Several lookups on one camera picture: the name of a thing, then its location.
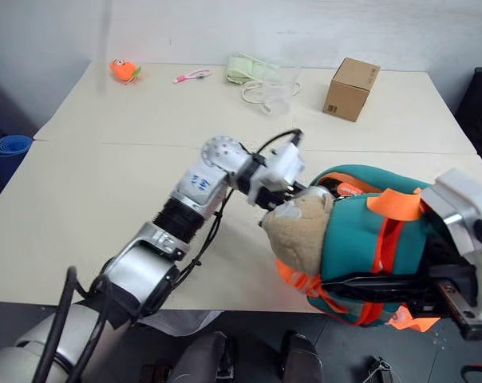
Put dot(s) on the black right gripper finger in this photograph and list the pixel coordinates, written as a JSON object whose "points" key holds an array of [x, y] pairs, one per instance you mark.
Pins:
{"points": [[416, 297], [384, 281]]}

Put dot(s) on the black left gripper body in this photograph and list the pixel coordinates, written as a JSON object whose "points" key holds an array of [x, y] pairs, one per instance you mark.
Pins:
{"points": [[275, 198]]}

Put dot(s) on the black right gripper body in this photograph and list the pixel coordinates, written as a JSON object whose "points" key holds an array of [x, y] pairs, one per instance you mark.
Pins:
{"points": [[456, 279]]}

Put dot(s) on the orange and teal bear backpack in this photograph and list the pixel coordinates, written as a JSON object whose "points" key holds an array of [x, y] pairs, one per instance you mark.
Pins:
{"points": [[360, 239]]}

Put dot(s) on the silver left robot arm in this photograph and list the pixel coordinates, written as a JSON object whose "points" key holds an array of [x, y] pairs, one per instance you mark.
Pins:
{"points": [[141, 267]]}

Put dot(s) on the brown cardboard box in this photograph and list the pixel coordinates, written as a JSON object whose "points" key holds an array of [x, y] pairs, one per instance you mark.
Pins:
{"points": [[350, 89]]}

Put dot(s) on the small black floor object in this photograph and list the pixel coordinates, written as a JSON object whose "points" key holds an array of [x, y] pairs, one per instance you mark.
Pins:
{"points": [[382, 371]]}

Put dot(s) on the clear plastic beaker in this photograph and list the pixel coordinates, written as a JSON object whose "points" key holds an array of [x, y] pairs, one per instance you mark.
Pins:
{"points": [[281, 85]]}

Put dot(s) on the dark grey rounded shape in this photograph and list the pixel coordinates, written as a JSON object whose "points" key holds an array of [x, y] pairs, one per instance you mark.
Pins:
{"points": [[303, 359], [203, 359]]}

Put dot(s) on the light green pouch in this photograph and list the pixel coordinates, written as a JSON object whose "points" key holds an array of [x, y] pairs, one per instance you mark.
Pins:
{"points": [[243, 68]]}

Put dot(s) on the pink small tool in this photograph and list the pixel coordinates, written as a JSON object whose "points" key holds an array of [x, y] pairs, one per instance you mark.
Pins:
{"points": [[193, 75]]}

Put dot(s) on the white paper sheet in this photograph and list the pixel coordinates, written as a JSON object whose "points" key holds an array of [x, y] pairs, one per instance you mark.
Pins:
{"points": [[177, 321]]}

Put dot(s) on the black chair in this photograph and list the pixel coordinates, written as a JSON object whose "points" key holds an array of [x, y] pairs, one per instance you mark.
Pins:
{"points": [[478, 111]]}

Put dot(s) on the orange carrot plush toy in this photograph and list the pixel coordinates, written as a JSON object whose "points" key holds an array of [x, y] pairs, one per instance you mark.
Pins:
{"points": [[123, 69]]}

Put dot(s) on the translucent upright pole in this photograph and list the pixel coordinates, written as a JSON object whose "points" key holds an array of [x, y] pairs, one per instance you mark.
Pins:
{"points": [[103, 48]]}

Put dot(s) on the blue rolled mat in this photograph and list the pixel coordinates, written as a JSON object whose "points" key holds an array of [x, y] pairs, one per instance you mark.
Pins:
{"points": [[5, 153]]}

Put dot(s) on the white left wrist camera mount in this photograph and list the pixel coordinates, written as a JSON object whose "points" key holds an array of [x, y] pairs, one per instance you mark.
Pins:
{"points": [[283, 163]]}

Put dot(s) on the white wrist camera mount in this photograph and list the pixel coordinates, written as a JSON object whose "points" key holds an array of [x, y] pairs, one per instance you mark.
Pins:
{"points": [[283, 163], [452, 195]]}

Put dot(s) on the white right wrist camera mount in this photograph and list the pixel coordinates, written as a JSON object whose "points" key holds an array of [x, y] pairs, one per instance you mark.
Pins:
{"points": [[452, 195]]}

